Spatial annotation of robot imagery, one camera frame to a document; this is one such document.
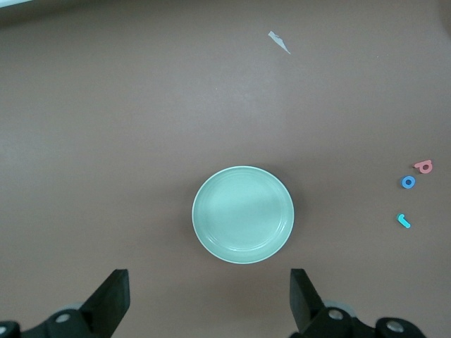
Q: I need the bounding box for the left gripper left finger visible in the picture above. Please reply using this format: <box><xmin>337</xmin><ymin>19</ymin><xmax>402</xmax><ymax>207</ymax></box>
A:
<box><xmin>24</xmin><ymin>269</ymin><xmax>130</xmax><ymax>338</ymax></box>

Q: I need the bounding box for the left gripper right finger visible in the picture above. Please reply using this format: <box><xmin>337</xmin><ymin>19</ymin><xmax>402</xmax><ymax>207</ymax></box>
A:
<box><xmin>290</xmin><ymin>268</ymin><xmax>380</xmax><ymax>338</ymax></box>

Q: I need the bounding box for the pink foam letter p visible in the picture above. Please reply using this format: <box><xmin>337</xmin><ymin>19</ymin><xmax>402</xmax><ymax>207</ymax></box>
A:
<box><xmin>412</xmin><ymin>158</ymin><xmax>434</xmax><ymax>175</ymax></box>

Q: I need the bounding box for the pale green plate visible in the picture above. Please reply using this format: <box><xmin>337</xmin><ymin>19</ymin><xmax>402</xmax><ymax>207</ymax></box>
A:
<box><xmin>191</xmin><ymin>165</ymin><xmax>295</xmax><ymax>265</ymax></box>

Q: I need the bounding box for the white paper scrap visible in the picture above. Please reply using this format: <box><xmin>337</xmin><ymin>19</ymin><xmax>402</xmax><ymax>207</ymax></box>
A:
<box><xmin>267</xmin><ymin>30</ymin><xmax>292</xmax><ymax>56</ymax></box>

